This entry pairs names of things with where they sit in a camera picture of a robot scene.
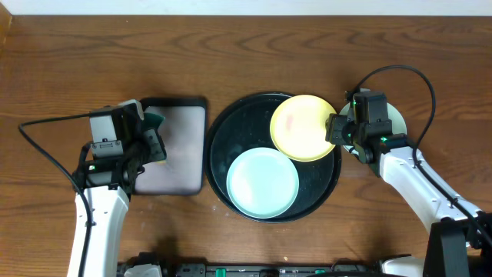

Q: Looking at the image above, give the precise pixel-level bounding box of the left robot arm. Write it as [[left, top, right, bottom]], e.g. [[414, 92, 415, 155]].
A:
[[68, 99, 167, 276]]

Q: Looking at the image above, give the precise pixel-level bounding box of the light green plate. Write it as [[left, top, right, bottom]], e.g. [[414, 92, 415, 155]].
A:
[[226, 147, 300, 219], [343, 103, 407, 155]]

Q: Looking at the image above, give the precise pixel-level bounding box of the black rectangular tray grey mat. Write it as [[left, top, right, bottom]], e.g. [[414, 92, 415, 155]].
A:
[[135, 97, 207, 195]]

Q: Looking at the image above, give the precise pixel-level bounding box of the black round tray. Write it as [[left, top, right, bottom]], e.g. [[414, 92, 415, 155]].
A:
[[204, 91, 341, 223]]

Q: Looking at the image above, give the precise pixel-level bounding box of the yellow round plate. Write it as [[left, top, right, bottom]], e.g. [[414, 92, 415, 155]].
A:
[[270, 95, 337, 162]]

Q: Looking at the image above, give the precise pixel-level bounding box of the green yellow sponge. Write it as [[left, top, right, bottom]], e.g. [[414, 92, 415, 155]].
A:
[[142, 112, 167, 163]]

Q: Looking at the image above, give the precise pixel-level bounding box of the light green plate front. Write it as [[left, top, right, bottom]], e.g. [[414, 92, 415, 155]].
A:
[[226, 147, 300, 219]]

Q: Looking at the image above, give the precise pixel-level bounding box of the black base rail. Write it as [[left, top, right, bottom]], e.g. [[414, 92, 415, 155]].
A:
[[117, 253, 424, 277]]

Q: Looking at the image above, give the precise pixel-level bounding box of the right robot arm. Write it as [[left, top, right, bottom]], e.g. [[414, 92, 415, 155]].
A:
[[325, 92, 491, 276]]

